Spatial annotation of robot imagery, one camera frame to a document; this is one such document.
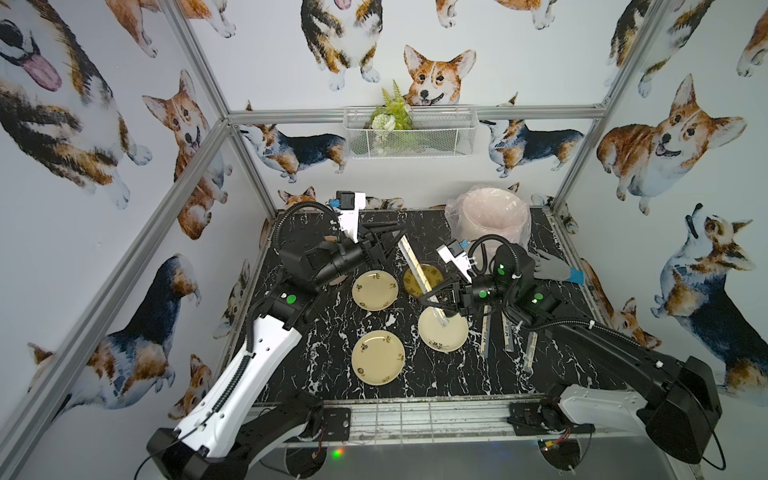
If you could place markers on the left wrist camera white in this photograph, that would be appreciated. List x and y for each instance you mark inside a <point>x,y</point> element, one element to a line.
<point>347,205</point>

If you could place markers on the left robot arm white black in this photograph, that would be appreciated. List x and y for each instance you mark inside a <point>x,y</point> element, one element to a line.
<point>274,326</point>

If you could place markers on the yellow patterned dark-rimmed plate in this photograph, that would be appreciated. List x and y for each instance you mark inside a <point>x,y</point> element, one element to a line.
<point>433,274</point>

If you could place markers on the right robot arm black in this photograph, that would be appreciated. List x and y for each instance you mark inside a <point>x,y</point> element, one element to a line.
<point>673,403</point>

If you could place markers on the cream plate chipped right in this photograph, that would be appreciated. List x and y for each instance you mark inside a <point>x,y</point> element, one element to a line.
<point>441,332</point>

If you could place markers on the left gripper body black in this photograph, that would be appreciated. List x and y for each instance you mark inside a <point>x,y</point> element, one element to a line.
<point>369,243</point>

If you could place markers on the cream plate upper left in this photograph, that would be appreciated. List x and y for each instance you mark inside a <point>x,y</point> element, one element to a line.
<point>375,290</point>

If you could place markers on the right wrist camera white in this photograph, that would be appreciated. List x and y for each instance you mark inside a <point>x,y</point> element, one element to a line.
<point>454,253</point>

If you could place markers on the white wire wall basket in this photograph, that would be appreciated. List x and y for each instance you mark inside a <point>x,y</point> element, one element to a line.
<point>437,132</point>

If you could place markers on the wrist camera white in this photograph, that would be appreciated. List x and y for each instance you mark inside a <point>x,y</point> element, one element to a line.
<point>347,205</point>
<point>454,253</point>

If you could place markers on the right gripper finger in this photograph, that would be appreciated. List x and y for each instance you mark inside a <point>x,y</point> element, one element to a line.
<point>445,286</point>
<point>447,307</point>

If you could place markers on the grey glove blue cuff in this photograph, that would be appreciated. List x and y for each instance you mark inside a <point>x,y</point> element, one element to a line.
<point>549,267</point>

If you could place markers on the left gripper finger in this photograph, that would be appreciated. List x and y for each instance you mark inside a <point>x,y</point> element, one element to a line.
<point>389,242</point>
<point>391,228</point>

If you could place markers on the cream plate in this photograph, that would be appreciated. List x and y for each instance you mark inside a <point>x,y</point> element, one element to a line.
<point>378,358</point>
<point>375,290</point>

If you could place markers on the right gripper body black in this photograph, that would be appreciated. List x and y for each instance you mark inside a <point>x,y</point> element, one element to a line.
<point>485,292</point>

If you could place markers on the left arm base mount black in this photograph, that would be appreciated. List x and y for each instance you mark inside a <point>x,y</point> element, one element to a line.
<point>329,424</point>

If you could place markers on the green fern white flower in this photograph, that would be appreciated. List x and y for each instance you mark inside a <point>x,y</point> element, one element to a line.
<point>393,115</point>

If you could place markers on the cream plate front left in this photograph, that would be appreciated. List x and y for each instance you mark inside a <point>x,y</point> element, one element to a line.
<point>378,358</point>

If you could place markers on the white bin with plastic bag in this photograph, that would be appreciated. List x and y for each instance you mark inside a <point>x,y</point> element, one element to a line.
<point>484,210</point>

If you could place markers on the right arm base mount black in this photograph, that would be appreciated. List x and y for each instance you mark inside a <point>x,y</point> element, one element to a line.
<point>536,418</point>

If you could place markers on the aluminium front rail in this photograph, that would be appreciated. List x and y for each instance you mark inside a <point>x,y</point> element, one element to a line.
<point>402,421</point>

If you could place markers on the wrapped chopsticks right on table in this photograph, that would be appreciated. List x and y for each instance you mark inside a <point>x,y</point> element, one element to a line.
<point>530,352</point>

